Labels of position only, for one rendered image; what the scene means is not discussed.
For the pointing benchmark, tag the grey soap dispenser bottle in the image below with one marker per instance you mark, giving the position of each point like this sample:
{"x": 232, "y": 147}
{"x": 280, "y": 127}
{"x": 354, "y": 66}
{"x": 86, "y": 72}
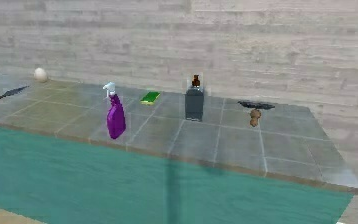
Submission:
{"x": 194, "y": 102}

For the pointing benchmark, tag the green yellow sponge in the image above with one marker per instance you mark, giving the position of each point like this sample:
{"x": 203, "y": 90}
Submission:
{"x": 150, "y": 97}

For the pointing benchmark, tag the purple spray bottle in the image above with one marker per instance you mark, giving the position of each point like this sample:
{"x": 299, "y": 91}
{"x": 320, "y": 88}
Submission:
{"x": 115, "y": 117}

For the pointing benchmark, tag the teal kitchen counter cabinet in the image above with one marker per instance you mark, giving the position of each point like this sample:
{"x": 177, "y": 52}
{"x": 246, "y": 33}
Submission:
{"x": 160, "y": 156}

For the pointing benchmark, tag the white egg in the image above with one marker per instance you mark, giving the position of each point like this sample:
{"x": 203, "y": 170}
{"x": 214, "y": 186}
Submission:
{"x": 40, "y": 74}

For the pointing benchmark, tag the black flat utensil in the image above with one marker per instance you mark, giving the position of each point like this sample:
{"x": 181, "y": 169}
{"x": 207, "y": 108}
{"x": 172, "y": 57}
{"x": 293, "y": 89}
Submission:
{"x": 256, "y": 105}

